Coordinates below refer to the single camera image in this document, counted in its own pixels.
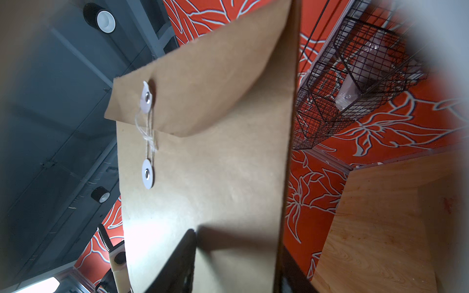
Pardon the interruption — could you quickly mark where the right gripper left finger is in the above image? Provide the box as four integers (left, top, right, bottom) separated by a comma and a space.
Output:
145, 229, 197, 293

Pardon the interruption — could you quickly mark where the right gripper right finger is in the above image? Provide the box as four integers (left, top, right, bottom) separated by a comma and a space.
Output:
281, 247, 318, 293

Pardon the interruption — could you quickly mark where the white closure string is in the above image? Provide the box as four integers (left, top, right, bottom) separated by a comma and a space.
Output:
133, 107, 159, 164

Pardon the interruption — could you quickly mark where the kraft file bag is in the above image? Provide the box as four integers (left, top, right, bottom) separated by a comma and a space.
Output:
105, 1, 301, 293

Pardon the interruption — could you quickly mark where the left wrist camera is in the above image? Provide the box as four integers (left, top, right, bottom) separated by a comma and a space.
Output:
94, 224, 133, 293

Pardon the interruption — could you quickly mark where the black wire basket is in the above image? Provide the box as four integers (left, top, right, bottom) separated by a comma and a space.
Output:
293, 1, 428, 150

